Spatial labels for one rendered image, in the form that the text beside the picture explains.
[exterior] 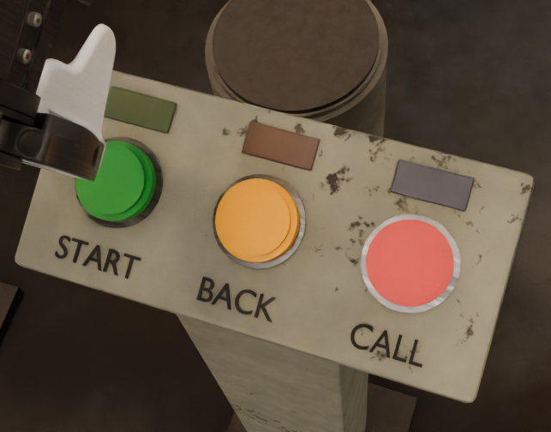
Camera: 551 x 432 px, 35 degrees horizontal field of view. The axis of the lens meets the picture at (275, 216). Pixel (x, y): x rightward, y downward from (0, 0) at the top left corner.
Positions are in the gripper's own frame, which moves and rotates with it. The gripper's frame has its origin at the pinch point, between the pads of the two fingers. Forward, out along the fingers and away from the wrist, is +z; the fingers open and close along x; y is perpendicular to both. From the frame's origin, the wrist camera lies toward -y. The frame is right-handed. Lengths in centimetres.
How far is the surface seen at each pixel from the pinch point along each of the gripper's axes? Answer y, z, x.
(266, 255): -1.5, 5.9, -8.3
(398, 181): 3.6, 6.5, -13.3
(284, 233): -0.3, 5.6, -8.9
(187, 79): 18, 77, 24
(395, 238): 0.9, 5.6, -14.0
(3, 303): -16, 62, 33
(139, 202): -0.7, 5.8, -1.5
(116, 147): 1.6, 5.5, 0.3
